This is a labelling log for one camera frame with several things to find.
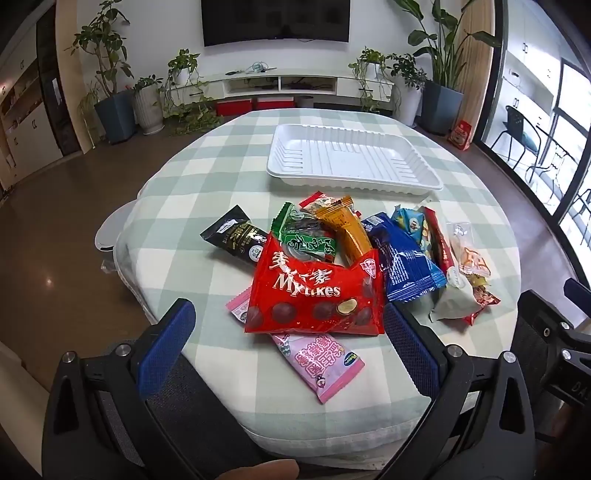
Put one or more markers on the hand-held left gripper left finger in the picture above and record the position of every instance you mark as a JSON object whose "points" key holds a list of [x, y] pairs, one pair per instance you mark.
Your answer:
{"points": [[168, 346]]}

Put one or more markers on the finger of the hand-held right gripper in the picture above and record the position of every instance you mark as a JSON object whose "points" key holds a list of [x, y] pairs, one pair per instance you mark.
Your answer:
{"points": [[568, 341], [579, 290]]}

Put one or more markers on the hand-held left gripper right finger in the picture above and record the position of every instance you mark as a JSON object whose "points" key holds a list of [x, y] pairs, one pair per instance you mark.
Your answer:
{"points": [[413, 350]]}

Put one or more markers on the grey white snack packet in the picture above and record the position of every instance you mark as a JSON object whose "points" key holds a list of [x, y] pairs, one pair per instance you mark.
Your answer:
{"points": [[455, 295]]}

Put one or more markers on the dark blue snack packet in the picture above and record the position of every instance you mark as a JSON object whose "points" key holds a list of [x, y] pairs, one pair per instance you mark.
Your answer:
{"points": [[406, 267]]}

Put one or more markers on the small red snack packet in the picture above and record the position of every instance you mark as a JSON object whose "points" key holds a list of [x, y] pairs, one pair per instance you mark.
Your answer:
{"points": [[485, 300]]}

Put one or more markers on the pink snack packet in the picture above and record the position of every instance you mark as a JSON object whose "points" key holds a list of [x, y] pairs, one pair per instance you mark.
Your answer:
{"points": [[318, 364]]}

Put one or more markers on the dark red snack packet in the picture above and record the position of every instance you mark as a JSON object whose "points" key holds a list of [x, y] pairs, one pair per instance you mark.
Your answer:
{"points": [[468, 258]]}

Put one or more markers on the red chocolate ball bag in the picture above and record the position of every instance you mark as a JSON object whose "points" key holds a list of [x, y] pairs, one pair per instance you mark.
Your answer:
{"points": [[314, 286]]}

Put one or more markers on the light blue snack packet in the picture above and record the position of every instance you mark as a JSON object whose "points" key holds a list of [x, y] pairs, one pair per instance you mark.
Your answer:
{"points": [[413, 221]]}

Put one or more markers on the black sesame snack packet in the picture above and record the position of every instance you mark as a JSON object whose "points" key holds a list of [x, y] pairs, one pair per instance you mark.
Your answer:
{"points": [[235, 235]]}

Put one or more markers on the orange brown snack packet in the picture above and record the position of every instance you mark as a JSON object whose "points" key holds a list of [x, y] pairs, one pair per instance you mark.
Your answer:
{"points": [[348, 230]]}

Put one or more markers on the red green snack packet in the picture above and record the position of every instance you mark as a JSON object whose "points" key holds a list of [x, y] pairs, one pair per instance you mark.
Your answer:
{"points": [[318, 201]]}

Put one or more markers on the white plastic tray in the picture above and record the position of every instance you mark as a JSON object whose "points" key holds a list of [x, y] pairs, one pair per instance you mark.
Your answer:
{"points": [[346, 152]]}

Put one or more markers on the person's left hand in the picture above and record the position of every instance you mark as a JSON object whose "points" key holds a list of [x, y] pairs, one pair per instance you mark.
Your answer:
{"points": [[258, 471]]}

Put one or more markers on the dark mesh cloth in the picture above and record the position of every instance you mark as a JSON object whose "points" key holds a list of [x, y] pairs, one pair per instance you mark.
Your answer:
{"points": [[194, 415]]}

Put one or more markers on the white round stool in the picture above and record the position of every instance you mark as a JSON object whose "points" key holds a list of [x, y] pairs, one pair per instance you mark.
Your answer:
{"points": [[104, 230]]}

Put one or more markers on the green white checked tablecloth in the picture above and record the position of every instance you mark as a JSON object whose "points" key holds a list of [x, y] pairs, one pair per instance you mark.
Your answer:
{"points": [[207, 184]]}

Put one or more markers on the black balcony chair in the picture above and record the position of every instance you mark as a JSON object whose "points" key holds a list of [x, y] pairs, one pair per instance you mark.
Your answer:
{"points": [[515, 122]]}

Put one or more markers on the red paper bag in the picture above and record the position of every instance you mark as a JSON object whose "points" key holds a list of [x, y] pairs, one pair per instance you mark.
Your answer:
{"points": [[460, 134]]}

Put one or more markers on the beige curtain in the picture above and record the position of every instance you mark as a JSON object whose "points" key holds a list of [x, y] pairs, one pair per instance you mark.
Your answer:
{"points": [[475, 92]]}

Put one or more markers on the large-leaf plant grey planter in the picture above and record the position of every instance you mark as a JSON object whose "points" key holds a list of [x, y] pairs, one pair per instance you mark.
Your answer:
{"points": [[438, 108]]}

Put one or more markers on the tall tree plant grey planter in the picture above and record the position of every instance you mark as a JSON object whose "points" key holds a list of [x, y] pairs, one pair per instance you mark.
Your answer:
{"points": [[115, 117]]}

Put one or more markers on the plant in white ribbed pot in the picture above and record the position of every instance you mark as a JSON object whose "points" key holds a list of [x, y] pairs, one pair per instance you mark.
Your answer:
{"points": [[148, 110]]}

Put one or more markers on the leafy plant tall white pot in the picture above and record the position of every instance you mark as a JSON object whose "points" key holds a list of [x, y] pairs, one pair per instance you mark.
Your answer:
{"points": [[408, 99]]}

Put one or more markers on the small grey pot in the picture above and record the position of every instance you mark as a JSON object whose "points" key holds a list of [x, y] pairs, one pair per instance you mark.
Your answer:
{"points": [[304, 101]]}

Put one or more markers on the white television cabinet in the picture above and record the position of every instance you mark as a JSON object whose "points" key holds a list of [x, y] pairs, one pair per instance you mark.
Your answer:
{"points": [[244, 84]]}

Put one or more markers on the trailing pothos on stand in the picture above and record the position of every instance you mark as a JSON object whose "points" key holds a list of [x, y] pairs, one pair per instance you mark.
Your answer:
{"points": [[182, 74]]}

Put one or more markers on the trailing pothos on cabinet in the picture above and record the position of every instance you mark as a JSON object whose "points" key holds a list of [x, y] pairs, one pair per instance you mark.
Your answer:
{"points": [[371, 67]]}

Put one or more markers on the white wall cabinet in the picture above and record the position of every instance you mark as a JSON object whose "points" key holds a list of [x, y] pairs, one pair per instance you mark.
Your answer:
{"points": [[27, 129]]}

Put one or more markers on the black wall television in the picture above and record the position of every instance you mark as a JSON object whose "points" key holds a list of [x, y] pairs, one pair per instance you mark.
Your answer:
{"points": [[277, 21]]}

